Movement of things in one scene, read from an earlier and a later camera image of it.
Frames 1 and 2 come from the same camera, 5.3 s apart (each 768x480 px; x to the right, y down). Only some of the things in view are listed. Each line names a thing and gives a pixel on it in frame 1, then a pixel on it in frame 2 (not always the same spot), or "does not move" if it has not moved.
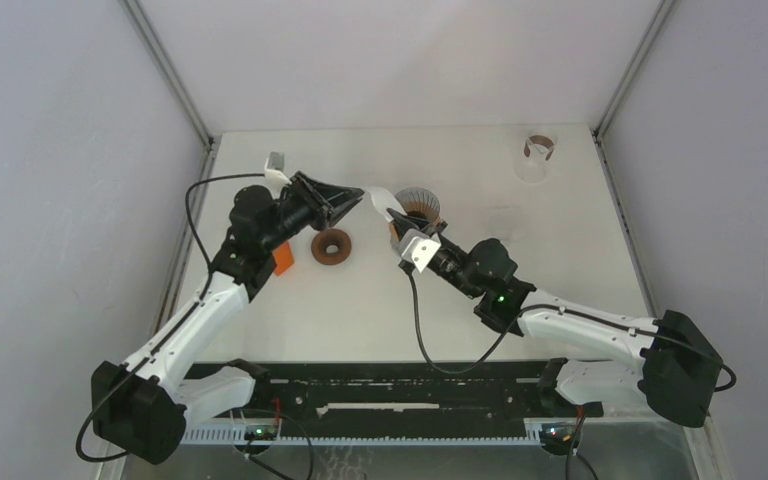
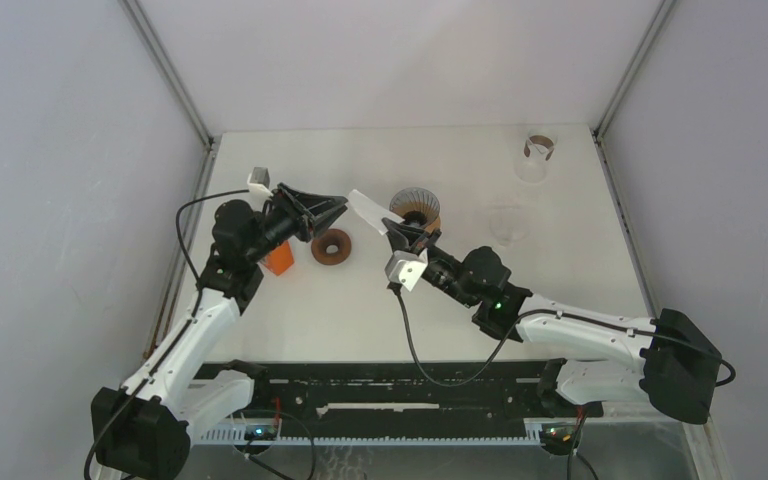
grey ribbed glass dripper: [421, 202] does not move
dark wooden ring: [327, 238] does not move
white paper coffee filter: [384, 199] → [372, 212]
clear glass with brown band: [530, 168] does not move
